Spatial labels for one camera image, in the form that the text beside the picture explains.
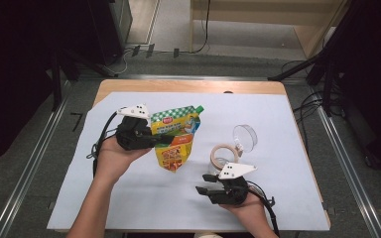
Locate light wooden shelf unit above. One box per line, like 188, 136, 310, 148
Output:
189, 0, 349, 60

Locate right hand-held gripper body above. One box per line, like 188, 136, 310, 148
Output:
207, 162, 258, 206

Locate person's right hand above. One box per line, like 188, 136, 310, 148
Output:
218, 196, 273, 230

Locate yellow green spout pouch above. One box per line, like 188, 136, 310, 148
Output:
150, 104, 205, 174

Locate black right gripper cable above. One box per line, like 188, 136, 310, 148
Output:
246, 179, 281, 238

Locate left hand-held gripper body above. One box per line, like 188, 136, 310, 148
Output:
115, 103, 155, 152

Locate black stand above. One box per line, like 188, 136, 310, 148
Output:
267, 0, 371, 117
50, 48, 113, 112

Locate metal floor rail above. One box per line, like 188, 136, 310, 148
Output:
0, 82, 72, 238
78, 73, 272, 82
311, 85, 381, 238

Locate wooden table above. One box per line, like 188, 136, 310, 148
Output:
54, 78, 331, 233

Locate person's left hand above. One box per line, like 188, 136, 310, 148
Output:
93, 136, 153, 185

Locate black cabinet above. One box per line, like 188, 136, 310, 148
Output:
87, 0, 134, 66

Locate white paper sheet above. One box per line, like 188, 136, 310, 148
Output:
47, 91, 330, 231

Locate black floor cables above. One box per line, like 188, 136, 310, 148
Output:
281, 59, 333, 157

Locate white floor cable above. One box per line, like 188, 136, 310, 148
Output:
107, 48, 137, 75

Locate black hanging cable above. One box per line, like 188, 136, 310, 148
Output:
191, 0, 211, 55

